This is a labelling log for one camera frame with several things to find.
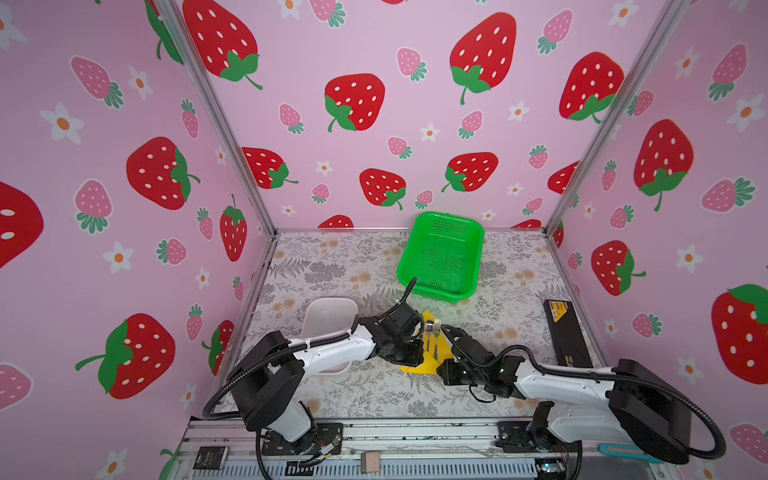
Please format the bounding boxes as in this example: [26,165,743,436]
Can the yellow paper napkin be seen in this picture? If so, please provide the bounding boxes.
[400,310,453,375]

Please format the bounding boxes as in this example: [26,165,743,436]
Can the black handled fork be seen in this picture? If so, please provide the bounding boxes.
[430,319,441,360]

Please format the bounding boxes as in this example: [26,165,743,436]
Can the white rectangular tray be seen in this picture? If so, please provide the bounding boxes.
[300,297,370,377]

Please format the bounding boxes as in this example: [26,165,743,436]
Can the green plastic basket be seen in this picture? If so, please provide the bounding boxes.
[397,212,485,303]

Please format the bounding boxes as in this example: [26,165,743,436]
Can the black handled spoon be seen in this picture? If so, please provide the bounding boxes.
[424,320,436,358]

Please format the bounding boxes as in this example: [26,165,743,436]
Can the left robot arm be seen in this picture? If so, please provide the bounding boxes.
[202,301,425,448]

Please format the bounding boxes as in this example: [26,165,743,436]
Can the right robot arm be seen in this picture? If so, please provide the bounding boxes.
[437,325,727,465]

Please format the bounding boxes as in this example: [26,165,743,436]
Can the black box yellow label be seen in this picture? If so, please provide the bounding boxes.
[543,300,594,368]

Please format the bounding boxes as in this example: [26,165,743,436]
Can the small pink block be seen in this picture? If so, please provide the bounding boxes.
[360,451,381,475]

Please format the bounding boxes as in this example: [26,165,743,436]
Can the small black card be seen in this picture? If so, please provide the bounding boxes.
[193,446,229,470]

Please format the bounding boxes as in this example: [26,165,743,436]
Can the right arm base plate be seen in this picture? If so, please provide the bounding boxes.
[493,420,577,454]

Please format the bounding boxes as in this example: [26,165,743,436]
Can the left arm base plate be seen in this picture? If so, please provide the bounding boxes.
[260,422,344,456]

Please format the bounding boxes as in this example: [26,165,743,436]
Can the aluminium rail frame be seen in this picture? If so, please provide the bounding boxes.
[161,418,683,479]

